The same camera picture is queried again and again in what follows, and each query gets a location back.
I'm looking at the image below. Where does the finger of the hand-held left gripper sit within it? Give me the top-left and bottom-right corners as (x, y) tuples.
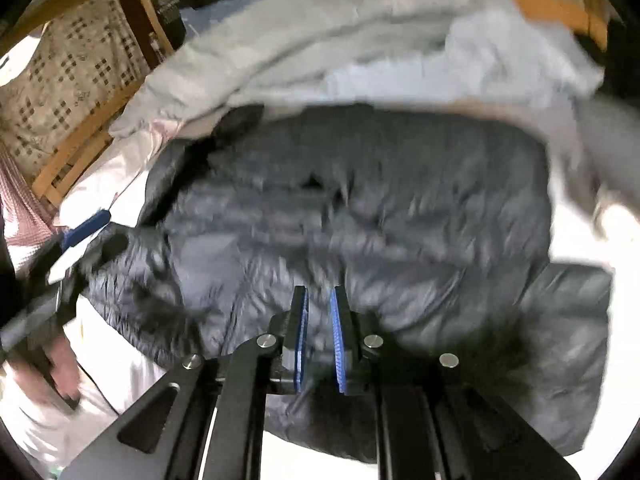
(47, 209), (130, 286)

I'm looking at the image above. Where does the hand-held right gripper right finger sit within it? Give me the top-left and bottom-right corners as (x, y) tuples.
(331, 285), (581, 480)

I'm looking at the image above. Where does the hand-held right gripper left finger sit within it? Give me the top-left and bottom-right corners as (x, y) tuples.
(57, 285), (311, 480)

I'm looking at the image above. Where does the black down jacket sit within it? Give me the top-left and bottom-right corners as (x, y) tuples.
(82, 102), (616, 466)

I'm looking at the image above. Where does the person's left hand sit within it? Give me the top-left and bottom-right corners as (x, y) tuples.
(10, 335), (83, 403)

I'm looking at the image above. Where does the pink floral pillow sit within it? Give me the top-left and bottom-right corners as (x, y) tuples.
(55, 115), (201, 231)

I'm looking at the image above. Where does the person's pink checkered clothing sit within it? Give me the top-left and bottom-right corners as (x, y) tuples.
(0, 145), (66, 281)

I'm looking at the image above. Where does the brown checkered curtain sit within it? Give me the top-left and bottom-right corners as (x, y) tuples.
(0, 0), (156, 171)

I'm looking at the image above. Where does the blue pillow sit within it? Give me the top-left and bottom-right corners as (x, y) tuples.
(180, 0), (251, 46)

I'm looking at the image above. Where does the light blue floral duvet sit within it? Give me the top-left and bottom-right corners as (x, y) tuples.
(107, 0), (608, 141)

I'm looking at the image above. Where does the folded grey garment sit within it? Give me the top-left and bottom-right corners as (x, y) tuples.
(550, 95), (640, 211)

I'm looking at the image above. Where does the orange pillow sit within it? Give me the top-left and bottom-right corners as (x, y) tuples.
(510, 0), (608, 53)

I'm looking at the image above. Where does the wooden bunk bed frame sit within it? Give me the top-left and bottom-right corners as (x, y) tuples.
(0, 0), (176, 211)

